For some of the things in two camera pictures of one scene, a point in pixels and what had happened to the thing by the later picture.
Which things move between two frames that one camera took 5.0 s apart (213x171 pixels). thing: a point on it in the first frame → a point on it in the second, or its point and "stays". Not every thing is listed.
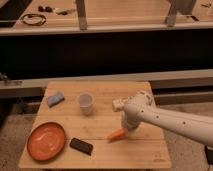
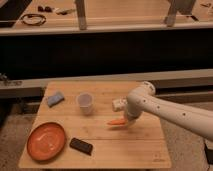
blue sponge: (55, 99) stays
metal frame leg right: (184, 7) stays
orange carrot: (117, 135) → (118, 122)
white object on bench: (64, 11) stays
